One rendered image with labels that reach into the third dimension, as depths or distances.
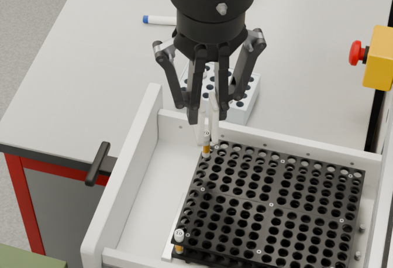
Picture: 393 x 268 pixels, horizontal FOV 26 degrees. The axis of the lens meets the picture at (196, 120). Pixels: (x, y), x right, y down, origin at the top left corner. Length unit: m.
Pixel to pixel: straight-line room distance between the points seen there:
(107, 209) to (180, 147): 0.21
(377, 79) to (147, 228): 0.43
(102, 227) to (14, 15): 1.72
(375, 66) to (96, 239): 0.51
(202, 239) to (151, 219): 0.12
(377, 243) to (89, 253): 0.34
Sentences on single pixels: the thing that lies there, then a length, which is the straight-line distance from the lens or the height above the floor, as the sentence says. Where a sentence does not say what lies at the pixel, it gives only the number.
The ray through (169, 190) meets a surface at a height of 0.84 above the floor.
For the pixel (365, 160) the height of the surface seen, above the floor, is 0.89.
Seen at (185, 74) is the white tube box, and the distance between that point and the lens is 1.40.
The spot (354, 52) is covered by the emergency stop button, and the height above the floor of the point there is 0.89.
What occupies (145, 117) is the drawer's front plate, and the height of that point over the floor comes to 0.93.
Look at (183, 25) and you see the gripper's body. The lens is 0.91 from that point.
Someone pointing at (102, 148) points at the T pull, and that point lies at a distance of 1.16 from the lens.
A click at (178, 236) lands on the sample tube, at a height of 0.91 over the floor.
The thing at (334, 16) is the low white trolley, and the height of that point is 0.76.
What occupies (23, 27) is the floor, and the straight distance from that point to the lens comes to 2.68.
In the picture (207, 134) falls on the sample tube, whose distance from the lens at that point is 1.08.
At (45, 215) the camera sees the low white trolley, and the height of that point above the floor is 0.55.
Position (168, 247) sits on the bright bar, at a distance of 1.14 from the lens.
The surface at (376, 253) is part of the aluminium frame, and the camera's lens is 0.99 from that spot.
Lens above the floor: 1.82
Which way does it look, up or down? 50 degrees down
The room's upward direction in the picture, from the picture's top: straight up
